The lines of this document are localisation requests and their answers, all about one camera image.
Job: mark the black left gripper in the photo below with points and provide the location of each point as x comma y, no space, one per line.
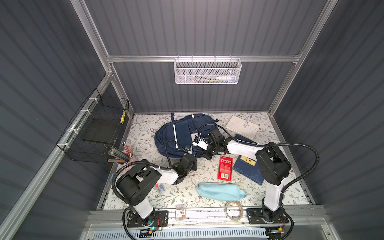
194,167

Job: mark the navy blue student backpack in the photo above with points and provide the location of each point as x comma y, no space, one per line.
172,138

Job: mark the navy blue notebook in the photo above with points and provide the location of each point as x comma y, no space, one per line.
246,164

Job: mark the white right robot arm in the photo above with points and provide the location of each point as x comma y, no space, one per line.
273,164

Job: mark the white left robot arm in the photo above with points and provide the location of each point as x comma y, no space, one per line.
133,182

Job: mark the red calculator package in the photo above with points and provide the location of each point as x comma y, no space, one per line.
225,169

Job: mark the white Robinson Crusoe book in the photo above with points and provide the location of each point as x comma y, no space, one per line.
243,127

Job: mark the small clear eraser box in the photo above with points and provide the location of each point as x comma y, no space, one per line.
180,212

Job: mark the light teal pencil case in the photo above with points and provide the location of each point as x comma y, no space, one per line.
221,191

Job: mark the clear tape roll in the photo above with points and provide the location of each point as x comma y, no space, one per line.
234,211

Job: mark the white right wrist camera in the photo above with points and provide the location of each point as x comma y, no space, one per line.
199,141

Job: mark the white wire mesh basket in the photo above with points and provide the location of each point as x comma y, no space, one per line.
207,71

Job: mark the black wire mesh basket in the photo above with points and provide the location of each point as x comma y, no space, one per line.
98,127

